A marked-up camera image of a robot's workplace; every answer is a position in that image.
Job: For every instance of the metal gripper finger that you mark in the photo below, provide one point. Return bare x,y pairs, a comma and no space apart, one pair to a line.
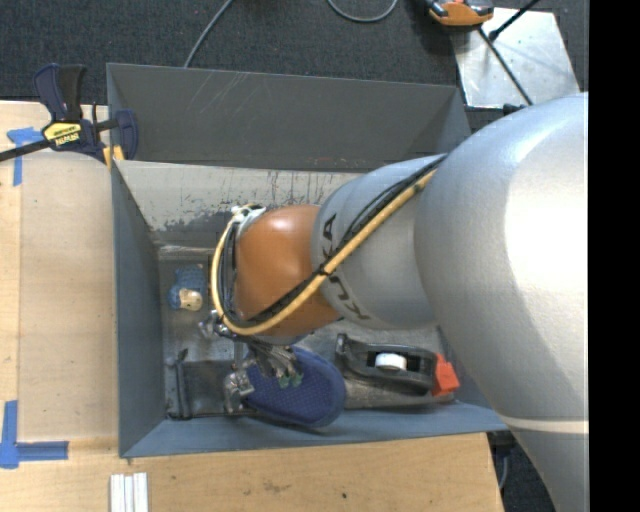
232,401
241,381

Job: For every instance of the black flat case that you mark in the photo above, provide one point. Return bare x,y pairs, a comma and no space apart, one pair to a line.
205,387

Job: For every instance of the blue oval slipper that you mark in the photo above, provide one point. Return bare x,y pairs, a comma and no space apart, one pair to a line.
310,395

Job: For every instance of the blue and beige toy figure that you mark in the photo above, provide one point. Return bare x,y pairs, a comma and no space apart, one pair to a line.
187,292

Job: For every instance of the black and orange tape dispenser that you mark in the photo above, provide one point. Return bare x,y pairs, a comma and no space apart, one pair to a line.
395,367

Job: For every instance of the pale wood board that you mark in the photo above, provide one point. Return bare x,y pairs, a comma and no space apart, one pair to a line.
67,300

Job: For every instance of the grey metal bin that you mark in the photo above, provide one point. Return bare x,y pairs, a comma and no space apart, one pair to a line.
280,115

